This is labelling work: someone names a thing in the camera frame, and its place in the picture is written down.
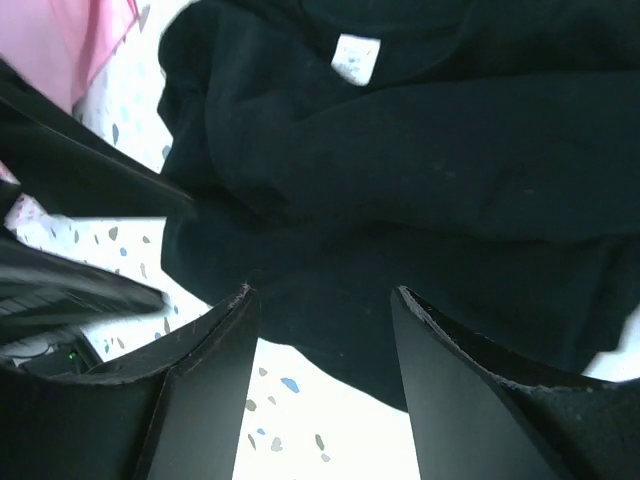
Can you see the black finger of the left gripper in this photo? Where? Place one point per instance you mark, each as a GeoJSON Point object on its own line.
{"type": "Point", "coordinates": [71, 171]}

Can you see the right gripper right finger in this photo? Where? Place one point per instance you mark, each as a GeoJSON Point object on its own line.
{"type": "Point", "coordinates": [479, 411]}

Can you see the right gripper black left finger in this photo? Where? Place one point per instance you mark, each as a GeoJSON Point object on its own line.
{"type": "Point", "coordinates": [171, 409]}

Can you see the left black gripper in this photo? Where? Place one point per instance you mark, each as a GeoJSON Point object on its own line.
{"type": "Point", "coordinates": [41, 293]}

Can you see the black t-shirt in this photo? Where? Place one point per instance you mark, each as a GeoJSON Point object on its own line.
{"type": "Point", "coordinates": [484, 154]}

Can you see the pink t-shirt in basket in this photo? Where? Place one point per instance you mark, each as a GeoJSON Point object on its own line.
{"type": "Point", "coordinates": [59, 46]}

